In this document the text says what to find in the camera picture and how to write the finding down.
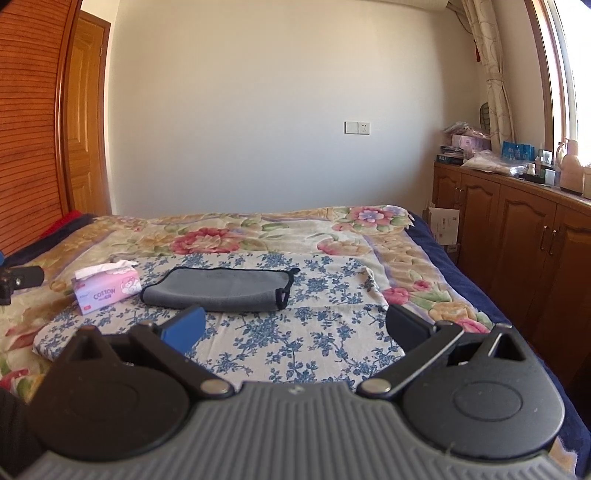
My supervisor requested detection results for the blue box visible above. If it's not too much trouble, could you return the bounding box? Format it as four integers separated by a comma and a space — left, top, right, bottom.
502, 141, 536, 162

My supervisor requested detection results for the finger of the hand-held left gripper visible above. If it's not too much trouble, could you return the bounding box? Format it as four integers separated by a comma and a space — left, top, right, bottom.
0, 266, 45, 306

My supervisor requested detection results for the stack of books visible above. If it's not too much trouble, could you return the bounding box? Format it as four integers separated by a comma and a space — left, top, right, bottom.
436, 145, 465, 166

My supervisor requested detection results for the wooden cabinet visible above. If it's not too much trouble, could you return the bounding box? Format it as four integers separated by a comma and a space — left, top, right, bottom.
433, 159, 591, 384

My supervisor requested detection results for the blue floral cloth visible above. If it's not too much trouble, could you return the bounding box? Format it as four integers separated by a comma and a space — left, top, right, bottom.
33, 251, 408, 385

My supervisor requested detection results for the slatted wooden wardrobe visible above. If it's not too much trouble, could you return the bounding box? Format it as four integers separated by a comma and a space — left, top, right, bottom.
0, 0, 83, 257

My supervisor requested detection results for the purple and grey towel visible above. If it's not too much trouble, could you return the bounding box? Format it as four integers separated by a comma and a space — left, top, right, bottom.
140, 267, 301, 313

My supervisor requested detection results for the pink tissue box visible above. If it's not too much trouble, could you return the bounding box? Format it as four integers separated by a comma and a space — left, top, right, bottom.
73, 260, 141, 316

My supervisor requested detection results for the floral blanket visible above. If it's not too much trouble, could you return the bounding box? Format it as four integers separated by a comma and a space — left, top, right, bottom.
0, 204, 506, 416

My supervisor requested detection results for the cream air conditioner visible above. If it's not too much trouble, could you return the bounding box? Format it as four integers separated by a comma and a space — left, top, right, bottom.
365, 0, 451, 12

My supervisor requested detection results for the pink jug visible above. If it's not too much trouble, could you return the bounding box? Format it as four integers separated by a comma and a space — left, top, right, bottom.
556, 138, 585, 195

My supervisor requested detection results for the cardboard box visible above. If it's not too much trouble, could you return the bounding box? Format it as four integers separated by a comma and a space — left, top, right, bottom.
422, 200, 461, 253

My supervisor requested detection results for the red cloth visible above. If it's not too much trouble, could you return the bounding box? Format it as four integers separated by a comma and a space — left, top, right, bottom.
41, 210, 82, 239

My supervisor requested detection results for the window with wooden frame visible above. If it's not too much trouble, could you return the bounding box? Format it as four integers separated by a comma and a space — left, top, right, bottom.
526, 0, 591, 168

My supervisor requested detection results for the clear plastic bag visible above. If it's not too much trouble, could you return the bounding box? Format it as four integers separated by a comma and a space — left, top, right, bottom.
462, 150, 530, 176

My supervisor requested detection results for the wooden door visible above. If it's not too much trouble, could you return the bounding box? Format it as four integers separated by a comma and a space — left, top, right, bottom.
67, 9, 114, 217

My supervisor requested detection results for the patterned beige curtain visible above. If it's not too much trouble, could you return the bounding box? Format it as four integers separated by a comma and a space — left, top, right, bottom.
462, 0, 516, 153

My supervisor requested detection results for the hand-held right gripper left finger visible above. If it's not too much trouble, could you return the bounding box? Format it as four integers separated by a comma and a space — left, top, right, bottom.
53, 306, 235, 400

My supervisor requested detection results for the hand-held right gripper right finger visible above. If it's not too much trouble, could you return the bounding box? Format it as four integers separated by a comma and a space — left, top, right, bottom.
356, 305, 540, 398

